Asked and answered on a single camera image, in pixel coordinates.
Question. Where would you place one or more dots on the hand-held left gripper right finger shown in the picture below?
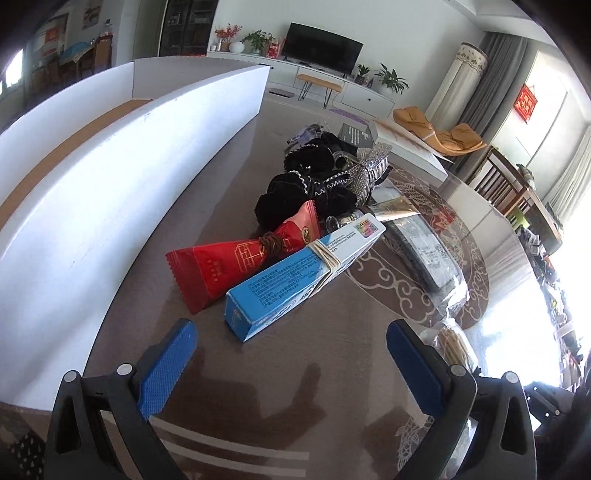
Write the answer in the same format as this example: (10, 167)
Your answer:
(412, 367)

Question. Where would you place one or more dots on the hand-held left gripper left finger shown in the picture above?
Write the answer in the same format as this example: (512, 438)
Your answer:
(165, 367)

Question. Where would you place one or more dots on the red snack packet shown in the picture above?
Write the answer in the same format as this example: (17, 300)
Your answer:
(217, 272)

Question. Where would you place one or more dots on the blue toothpaste box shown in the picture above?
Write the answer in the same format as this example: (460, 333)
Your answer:
(286, 286)

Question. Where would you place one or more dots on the silver cream tube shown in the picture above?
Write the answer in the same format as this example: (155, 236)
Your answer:
(397, 210)

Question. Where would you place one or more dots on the large white cardboard box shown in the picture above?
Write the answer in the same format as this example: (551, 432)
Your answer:
(115, 184)

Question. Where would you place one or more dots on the clear bag of beige sticks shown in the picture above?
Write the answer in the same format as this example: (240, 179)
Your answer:
(455, 348)

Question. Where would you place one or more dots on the black item in clear bag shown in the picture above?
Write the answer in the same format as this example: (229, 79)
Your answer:
(425, 258)

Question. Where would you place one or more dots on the beige rubber band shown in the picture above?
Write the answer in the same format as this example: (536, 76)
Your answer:
(325, 256)

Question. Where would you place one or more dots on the rhinestone hair claw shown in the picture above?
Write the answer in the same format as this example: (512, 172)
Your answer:
(369, 170)

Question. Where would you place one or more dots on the wooden dining chair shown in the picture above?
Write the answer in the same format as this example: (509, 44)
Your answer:
(496, 182)

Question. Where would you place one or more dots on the black velvet scrunchie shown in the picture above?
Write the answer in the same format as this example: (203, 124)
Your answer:
(307, 159)
(295, 198)

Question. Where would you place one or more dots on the white flat cardboard box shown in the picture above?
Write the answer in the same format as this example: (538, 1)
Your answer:
(411, 145)

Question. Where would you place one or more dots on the orange lounge chair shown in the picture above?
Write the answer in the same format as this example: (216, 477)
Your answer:
(455, 138)

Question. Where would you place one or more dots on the black rectangular box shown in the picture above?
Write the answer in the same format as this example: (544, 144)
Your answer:
(355, 134)

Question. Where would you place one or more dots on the clear plastic bag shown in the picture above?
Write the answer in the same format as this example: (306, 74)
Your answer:
(302, 134)

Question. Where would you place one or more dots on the purple floor mat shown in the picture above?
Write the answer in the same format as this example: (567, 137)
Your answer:
(348, 115)

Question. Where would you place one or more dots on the white television cabinet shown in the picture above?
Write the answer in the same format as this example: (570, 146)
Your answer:
(364, 94)

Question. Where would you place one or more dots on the covered standing air conditioner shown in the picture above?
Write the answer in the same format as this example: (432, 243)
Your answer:
(455, 87)

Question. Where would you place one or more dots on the large leafy potted plant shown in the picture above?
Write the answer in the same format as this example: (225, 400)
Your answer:
(392, 81)

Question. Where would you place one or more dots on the small potted plant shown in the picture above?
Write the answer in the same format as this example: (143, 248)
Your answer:
(362, 74)

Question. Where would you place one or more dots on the wooden bench stool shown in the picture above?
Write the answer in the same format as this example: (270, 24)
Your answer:
(318, 79)

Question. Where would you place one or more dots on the grey curtain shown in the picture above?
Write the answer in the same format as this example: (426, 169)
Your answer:
(503, 78)

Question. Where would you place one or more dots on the white round vase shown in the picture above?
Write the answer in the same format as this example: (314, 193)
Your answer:
(236, 47)

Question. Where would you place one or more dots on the blue patterned tablecloth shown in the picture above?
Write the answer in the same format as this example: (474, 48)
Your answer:
(76, 50)

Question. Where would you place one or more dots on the black television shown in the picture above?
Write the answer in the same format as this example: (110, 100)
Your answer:
(323, 46)

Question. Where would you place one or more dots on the red gift box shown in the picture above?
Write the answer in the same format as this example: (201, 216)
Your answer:
(276, 48)

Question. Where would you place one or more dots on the green potted plant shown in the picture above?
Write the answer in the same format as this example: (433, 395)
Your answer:
(257, 41)

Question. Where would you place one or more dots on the red flower bouquet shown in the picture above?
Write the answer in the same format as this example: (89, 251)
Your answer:
(227, 33)

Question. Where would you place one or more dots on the dark glass display cabinet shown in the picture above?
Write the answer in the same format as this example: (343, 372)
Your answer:
(189, 27)

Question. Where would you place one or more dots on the red wall decoration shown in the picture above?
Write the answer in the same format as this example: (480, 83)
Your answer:
(525, 102)

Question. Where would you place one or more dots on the framed wall picture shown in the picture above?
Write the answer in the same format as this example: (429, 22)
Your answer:
(91, 14)

